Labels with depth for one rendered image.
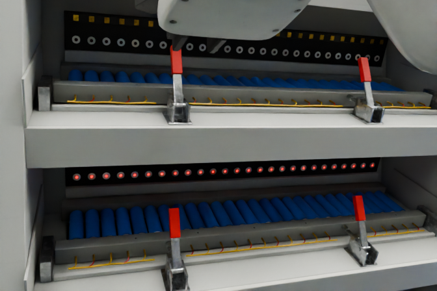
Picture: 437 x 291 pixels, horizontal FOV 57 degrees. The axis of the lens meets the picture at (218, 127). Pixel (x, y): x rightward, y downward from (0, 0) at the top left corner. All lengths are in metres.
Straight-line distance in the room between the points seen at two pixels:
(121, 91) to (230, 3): 0.26
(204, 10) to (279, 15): 0.06
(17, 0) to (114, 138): 0.16
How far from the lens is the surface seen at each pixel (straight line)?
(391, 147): 0.60
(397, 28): 0.17
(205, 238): 0.56
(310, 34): 0.70
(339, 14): 0.79
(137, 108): 0.49
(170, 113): 0.46
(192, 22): 0.30
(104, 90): 0.50
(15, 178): 0.45
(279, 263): 0.57
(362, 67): 0.60
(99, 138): 0.44
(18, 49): 0.44
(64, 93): 0.51
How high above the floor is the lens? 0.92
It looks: 4 degrees down
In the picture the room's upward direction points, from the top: 1 degrees clockwise
